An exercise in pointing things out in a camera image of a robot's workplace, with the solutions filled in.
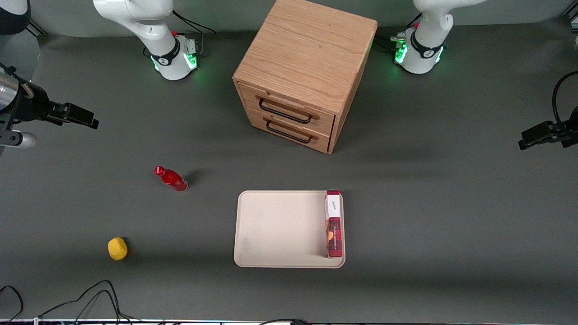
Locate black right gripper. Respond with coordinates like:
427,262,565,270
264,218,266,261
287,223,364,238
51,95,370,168
16,83,99,130

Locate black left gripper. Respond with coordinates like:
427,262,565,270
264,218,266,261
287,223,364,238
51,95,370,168
518,106,578,151

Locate wooden drawer with black handle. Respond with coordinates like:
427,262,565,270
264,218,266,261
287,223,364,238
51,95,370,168
246,107,334,154
238,83,336,135

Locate wooden drawer cabinet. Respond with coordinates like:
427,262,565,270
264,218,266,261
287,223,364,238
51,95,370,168
233,0,378,155

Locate red bottle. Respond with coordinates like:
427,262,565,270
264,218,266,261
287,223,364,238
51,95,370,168
154,166,189,192

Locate yellow lemon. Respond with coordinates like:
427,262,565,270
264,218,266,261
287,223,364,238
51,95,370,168
107,237,128,261

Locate beige plastic tray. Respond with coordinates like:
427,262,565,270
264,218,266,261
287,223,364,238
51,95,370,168
233,190,346,269

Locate red and white carton box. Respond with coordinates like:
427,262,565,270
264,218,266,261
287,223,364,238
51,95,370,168
325,190,344,258

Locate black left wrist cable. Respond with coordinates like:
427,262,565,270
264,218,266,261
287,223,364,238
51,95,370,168
551,71,578,131

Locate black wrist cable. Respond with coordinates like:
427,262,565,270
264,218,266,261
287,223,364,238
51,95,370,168
551,71,578,131
0,62,35,98

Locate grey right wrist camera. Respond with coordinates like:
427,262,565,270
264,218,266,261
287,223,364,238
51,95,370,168
0,130,37,150

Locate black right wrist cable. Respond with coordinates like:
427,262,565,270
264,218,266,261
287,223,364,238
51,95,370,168
0,62,35,98

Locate black right arm base cable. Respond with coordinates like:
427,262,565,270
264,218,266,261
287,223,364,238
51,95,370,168
172,10,216,57

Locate long black floor cable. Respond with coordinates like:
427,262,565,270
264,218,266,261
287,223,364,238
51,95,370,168
38,280,138,324

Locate black left arm base cables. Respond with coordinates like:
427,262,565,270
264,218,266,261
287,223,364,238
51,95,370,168
373,14,423,51

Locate thin black cable loop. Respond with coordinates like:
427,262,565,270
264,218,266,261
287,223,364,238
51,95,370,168
0,285,24,324

